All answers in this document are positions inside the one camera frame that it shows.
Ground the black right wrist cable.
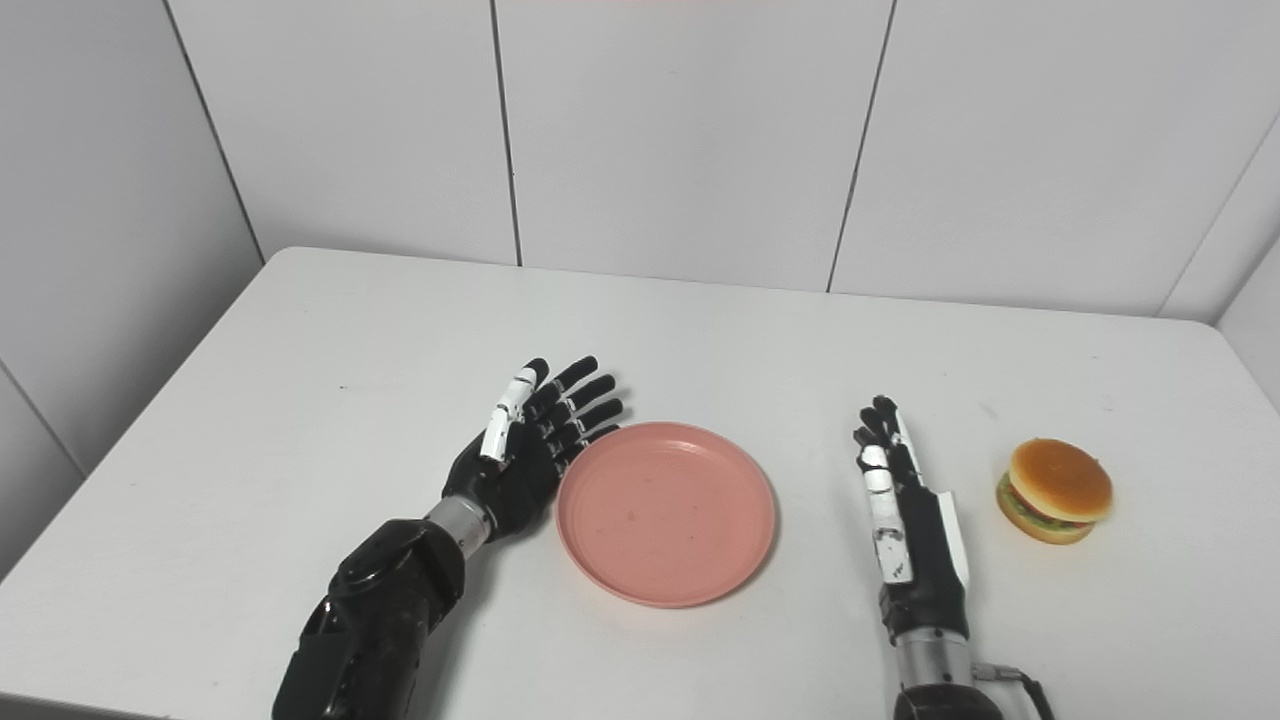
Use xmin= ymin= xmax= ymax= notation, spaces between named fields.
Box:
xmin=972 ymin=660 xmax=1056 ymax=720

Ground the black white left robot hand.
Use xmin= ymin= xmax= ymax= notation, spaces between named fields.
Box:
xmin=441 ymin=356 xmax=624 ymax=542

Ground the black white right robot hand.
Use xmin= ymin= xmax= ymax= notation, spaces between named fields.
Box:
xmin=853 ymin=395 xmax=971 ymax=646

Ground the pink round plate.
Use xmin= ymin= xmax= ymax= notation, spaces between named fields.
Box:
xmin=556 ymin=421 xmax=778 ymax=609

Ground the toy hamburger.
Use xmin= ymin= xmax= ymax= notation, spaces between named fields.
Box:
xmin=995 ymin=438 xmax=1114 ymax=546

